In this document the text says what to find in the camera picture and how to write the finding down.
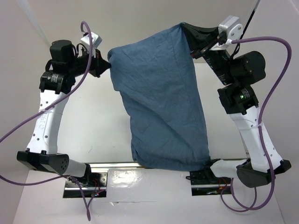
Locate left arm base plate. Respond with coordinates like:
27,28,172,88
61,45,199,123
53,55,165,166
63,170,108,199

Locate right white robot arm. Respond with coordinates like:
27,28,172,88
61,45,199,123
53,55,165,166
180,23,291,188

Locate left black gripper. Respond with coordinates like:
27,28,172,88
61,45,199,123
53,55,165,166
67,46,111,77

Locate black corner post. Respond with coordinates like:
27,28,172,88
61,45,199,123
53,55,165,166
240,0,260,39

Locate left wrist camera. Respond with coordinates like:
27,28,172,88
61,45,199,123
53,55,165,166
80,32,102,49

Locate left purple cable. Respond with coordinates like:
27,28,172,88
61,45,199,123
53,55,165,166
0,21,105,221

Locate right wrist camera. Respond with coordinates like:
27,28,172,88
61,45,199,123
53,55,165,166
218,15,243,41

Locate front aluminium rail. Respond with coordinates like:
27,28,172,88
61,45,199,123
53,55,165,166
89,158,250,169

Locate blue pillowcase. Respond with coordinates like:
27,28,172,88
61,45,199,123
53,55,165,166
107,25,211,171

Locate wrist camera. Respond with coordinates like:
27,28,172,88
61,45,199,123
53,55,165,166
80,32,102,49
218,15,243,41

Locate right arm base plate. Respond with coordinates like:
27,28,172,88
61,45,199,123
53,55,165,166
185,169,231,196

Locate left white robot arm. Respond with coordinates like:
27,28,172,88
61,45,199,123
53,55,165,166
17,38,111,186

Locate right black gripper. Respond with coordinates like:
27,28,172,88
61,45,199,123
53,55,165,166
180,21,235,85

